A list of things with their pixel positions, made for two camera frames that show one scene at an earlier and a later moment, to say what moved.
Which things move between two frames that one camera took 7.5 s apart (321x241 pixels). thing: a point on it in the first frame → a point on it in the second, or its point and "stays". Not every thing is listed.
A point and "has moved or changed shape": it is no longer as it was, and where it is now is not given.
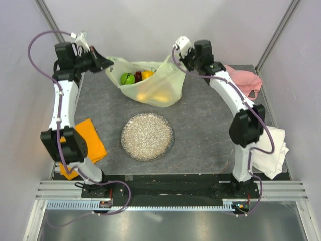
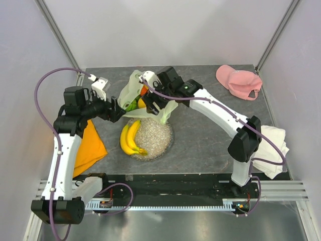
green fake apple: [128, 79] → [133, 105]
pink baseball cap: [247, 81] stays
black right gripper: [183, 59] → [149, 105]
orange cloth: [96, 150] stays
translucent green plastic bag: [162, 89] → [133, 89]
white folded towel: [270, 165] stays
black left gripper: [99, 62] → [112, 115]
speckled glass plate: [147, 137] stays
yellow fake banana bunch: [144, 97] has moved or changed shape
